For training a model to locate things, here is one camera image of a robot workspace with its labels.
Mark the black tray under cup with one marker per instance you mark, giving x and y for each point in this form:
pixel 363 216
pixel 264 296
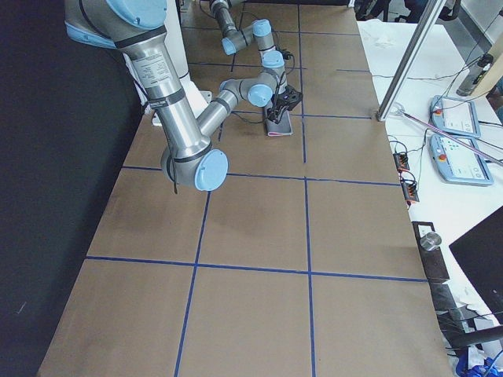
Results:
pixel 432 260

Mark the near blue teach pendant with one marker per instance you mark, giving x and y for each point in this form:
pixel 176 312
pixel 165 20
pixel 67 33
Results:
pixel 457 164

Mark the far blue teach pendant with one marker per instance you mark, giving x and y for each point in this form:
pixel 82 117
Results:
pixel 455 116

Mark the metal cup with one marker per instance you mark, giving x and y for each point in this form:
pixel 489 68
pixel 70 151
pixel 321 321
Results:
pixel 430 241

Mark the pink towel with grey trim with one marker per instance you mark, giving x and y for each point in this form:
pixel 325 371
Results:
pixel 280 129

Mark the aluminium frame post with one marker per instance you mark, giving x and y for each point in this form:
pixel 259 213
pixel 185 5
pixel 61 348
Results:
pixel 425 24

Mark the right black power strip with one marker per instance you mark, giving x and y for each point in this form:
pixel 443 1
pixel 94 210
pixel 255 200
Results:
pixel 409 190

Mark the blue teach pendant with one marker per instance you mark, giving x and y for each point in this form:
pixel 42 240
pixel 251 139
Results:
pixel 455 116
pixel 457 164

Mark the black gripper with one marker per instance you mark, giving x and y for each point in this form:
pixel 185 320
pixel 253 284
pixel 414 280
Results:
pixel 277 110

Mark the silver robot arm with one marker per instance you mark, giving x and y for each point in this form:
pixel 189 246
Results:
pixel 148 32
pixel 234 40

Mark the grey water bottle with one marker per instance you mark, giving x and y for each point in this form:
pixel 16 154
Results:
pixel 476 73

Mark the black monitor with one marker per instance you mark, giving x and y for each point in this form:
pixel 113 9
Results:
pixel 479 254

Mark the left black power strip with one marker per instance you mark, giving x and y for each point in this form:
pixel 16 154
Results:
pixel 401 161

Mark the blue plastic bag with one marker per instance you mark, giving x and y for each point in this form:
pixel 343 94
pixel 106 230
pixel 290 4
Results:
pixel 487 367

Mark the black power strip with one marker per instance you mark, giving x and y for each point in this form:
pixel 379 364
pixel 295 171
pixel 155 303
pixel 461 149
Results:
pixel 401 161
pixel 409 190

